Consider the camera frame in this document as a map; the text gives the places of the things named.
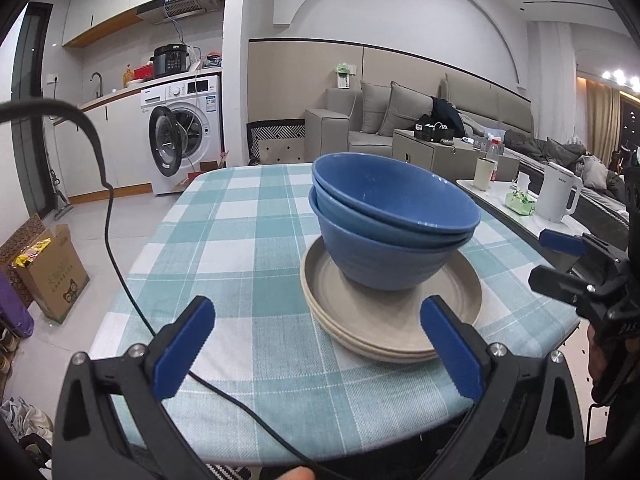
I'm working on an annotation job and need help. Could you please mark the grey cushion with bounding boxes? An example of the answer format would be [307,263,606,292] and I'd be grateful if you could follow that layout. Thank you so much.
[360,80,393,134]
[378,81,434,139]

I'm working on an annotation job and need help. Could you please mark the grey sofa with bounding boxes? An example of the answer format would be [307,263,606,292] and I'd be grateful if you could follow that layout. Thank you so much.
[305,72,626,211]

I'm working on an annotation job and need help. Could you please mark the green and white wall holder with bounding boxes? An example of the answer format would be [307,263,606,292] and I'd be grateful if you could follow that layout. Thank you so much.
[334,62,357,90]

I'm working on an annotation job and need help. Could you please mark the black box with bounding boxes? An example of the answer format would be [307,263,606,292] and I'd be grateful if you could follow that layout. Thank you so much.
[414,122,456,144]

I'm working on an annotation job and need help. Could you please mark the patterned cardboard box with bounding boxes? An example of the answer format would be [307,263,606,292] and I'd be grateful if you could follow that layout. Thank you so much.
[0,214,47,281]

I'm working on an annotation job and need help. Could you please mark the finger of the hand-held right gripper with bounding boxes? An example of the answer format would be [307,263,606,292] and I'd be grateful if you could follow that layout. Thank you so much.
[539,229,631,281]
[529,266,601,307]

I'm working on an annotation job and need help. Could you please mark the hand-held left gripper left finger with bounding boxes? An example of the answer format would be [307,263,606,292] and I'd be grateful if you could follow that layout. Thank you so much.
[52,296,217,480]

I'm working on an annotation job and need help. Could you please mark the grey bedside cabinet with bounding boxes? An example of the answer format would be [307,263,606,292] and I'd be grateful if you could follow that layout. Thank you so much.
[391,129,522,184]

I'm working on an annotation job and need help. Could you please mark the brown cardboard box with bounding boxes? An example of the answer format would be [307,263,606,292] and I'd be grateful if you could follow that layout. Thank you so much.
[12,224,91,323]

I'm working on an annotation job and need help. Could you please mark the green tissue pack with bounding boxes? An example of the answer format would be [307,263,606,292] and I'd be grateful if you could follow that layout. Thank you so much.
[504,189,537,217]

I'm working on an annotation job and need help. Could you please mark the white electric kettle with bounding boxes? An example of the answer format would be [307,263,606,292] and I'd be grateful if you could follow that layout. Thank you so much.
[537,162,584,225]

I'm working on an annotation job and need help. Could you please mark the beige tumbler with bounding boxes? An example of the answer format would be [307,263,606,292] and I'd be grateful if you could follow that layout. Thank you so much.
[474,157,497,191]

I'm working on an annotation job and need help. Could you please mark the white coffee table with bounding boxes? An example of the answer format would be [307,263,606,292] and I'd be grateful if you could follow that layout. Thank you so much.
[456,177,595,272]

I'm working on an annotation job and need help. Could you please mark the pile of grey clothes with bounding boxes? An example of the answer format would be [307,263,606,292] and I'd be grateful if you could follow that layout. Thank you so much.
[580,155,626,196]

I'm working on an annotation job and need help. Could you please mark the beige curtain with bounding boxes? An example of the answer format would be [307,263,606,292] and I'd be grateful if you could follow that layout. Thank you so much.
[585,80,622,162]

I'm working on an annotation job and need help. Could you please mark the red cardboard box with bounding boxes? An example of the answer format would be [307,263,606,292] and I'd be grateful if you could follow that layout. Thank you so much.
[186,152,232,187]

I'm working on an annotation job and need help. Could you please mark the dark jacket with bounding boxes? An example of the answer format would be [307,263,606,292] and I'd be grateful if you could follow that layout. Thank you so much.
[431,97,467,136]

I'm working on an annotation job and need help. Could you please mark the range hood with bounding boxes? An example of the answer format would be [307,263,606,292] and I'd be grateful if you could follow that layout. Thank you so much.
[136,0,222,26]

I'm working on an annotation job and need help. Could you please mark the white kitchen cabinets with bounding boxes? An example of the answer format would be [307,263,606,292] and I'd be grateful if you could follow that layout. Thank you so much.
[52,0,227,207]

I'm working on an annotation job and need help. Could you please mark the pair of light sneakers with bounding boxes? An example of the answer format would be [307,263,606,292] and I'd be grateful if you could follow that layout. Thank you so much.
[0,396,55,443]

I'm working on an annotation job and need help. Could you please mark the black cable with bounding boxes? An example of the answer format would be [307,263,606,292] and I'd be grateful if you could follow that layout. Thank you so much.
[0,101,323,478]

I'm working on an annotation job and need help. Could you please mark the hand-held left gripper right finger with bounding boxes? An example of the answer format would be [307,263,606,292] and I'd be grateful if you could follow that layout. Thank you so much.
[419,295,586,480]

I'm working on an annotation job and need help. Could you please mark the floor mop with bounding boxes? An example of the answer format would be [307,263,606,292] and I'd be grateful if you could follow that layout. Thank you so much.
[46,149,72,220]

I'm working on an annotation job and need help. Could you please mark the black pressure cooker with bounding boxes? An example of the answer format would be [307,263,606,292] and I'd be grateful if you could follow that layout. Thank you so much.
[151,44,191,79]

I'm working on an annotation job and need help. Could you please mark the white washing machine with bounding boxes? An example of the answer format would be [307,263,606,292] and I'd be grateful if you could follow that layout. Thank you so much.
[139,75,223,196]

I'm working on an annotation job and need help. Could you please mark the purple bag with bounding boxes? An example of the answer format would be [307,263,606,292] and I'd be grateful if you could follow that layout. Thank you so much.
[0,264,36,342]

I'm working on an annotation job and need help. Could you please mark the teal checked tablecloth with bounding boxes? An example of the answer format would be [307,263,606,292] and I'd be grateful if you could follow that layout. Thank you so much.
[89,162,582,465]

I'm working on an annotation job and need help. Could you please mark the black and white patterned rug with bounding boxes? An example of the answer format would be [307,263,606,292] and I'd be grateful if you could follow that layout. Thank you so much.
[246,119,307,167]

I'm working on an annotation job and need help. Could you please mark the person's right hand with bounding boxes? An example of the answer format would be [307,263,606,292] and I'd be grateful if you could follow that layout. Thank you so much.
[587,327,608,376]

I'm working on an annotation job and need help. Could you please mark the clear bottle with red cap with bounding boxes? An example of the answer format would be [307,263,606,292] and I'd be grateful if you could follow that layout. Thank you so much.
[487,140,504,182]

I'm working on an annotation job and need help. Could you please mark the dark door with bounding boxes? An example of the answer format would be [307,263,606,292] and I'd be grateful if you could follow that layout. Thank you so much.
[9,2,54,217]

